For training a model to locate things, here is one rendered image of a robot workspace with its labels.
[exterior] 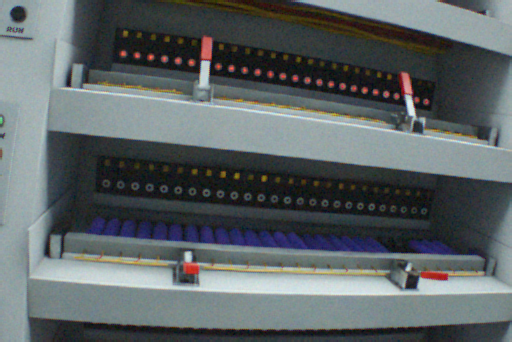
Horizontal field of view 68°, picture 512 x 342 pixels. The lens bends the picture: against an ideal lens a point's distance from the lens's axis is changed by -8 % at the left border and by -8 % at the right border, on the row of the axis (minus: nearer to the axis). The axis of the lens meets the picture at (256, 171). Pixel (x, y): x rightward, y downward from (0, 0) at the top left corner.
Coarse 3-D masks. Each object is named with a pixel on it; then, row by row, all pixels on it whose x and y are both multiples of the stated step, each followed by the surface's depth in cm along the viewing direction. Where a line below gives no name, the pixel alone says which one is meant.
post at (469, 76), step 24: (456, 0) 69; (480, 0) 63; (456, 48) 69; (480, 48) 63; (456, 72) 69; (480, 72) 63; (504, 72) 57; (456, 96) 68; (480, 96) 62; (504, 96) 57; (456, 192) 66; (480, 192) 61; (504, 192) 56; (456, 216) 66; (480, 216) 60; (504, 216) 55; (504, 240) 55; (432, 336) 67; (456, 336) 62; (480, 336) 56; (504, 336) 52
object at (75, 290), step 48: (96, 192) 56; (48, 240) 43; (480, 240) 59; (48, 288) 38; (96, 288) 39; (144, 288) 40; (192, 288) 41; (240, 288) 43; (288, 288) 44; (336, 288) 46; (384, 288) 47; (432, 288) 49; (480, 288) 50
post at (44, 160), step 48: (0, 0) 39; (48, 0) 40; (96, 0) 55; (0, 48) 39; (48, 48) 40; (96, 48) 60; (0, 96) 38; (48, 96) 39; (48, 144) 41; (48, 192) 43; (0, 240) 37; (0, 288) 37; (0, 336) 36; (48, 336) 46
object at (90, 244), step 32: (128, 256) 45; (160, 256) 45; (224, 256) 47; (256, 256) 48; (288, 256) 48; (320, 256) 49; (352, 256) 50; (384, 256) 52; (416, 256) 53; (448, 256) 55
